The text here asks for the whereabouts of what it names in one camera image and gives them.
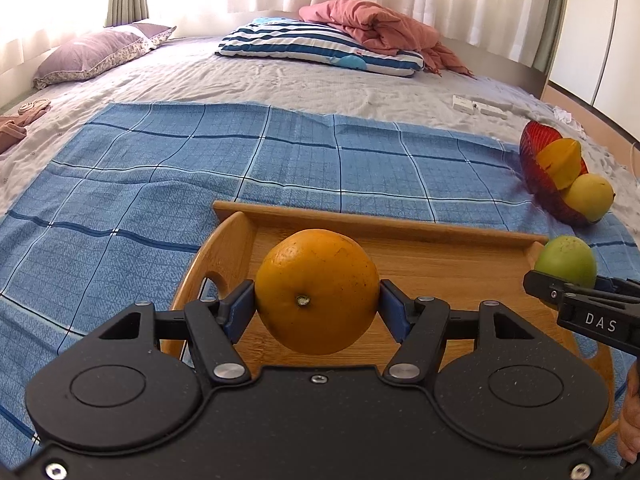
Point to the blue checkered cloth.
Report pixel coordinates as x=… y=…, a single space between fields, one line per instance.
x=150 y=185

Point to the red glass bowl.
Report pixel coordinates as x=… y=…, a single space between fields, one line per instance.
x=532 y=150

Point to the white wardrobe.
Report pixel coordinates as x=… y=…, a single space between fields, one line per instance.
x=600 y=20

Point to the pink folded garment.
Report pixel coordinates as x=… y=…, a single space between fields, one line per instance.
x=12 y=132

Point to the person's right forearm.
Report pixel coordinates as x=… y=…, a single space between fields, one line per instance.
x=631 y=425

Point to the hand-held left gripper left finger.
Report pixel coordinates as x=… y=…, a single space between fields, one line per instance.
x=239 y=312

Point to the yellow starfruit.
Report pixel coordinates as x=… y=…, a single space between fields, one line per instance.
x=562 y=162

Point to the small white crumpled cloth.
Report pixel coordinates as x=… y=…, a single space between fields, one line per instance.
x=570 y=120

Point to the large orange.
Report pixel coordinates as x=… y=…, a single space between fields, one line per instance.
x=317 y=285

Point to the green round fruit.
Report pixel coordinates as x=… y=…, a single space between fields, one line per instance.
x=567 y=260

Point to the pink crumpled blanket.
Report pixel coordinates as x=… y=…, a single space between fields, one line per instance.
x=370 y=22

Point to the blue white striped pillow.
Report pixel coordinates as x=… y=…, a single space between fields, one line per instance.
x=310 y=45

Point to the grey bed sheet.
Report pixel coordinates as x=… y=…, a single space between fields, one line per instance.
x=275 y=85

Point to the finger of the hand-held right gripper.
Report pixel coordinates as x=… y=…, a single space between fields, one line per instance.
x=620 y=285
x=547 y=287

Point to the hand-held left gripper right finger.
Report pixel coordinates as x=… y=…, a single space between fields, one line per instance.
x=392 y=316

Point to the yellow mango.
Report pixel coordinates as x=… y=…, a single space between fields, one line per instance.
x=590 y=197

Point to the purple floral pillow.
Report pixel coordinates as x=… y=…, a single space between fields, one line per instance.
x=95 y=55

